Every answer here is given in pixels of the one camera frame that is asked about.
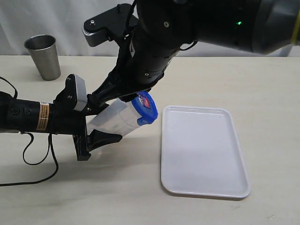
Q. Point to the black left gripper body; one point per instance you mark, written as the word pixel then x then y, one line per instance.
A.
pixel 72 123

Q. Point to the clear plastic tall container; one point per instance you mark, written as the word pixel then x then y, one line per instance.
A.
pixel 118 118

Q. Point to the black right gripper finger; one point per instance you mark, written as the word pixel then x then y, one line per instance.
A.
pixel 110 89
pixel 130 97

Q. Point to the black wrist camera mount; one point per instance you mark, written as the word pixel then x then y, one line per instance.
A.
pixel 73 96

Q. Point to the white backdrop curtain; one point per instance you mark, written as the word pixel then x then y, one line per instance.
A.
pixel 63 19

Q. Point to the stainless steel cup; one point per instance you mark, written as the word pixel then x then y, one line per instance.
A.
pixel 42 49

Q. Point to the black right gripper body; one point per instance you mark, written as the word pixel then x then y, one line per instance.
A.
pixel 140 65

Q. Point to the white rectangular tray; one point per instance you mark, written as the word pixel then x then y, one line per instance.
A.
pixel 201 154

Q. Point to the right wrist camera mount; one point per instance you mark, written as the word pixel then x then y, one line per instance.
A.
pixel 107 26

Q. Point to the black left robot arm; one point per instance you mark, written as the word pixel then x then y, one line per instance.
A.
pixel 18 115

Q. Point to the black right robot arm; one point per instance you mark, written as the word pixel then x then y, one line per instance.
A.
pixel 150 33

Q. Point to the blue plastic lid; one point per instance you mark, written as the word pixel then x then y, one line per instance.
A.
pixel 145 108

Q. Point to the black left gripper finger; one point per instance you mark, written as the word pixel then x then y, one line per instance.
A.
pixel 91 109
pixel 97 139

